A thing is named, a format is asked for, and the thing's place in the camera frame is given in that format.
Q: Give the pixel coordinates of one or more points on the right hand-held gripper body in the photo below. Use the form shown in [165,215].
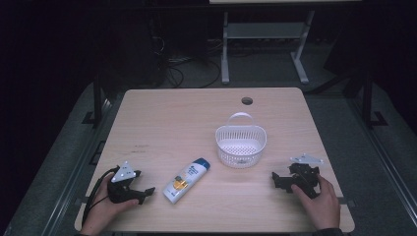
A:
[305,177]

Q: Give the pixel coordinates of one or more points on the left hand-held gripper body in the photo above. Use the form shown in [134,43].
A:
[122,183]

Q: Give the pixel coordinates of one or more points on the white shampoo bottle blue cap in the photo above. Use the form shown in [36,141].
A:
[185,181]

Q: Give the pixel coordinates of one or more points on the white plastic basket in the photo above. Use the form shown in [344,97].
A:
[241,144]

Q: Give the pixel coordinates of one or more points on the person's left hand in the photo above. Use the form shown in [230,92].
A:
[101,209]

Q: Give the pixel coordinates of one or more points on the person's right hand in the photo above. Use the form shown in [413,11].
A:
[323,208]

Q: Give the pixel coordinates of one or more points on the grey metal stand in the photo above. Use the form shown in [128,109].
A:
[262,36]

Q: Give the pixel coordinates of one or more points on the black metal post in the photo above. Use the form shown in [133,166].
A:
[369,101]
[97,101]

